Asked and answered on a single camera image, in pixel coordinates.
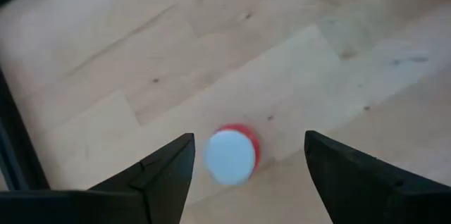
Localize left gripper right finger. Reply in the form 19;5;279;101
304;130;451;224

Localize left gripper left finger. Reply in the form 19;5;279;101
89;132;196;224

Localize red paint bottle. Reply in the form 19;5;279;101
203;123;261;187

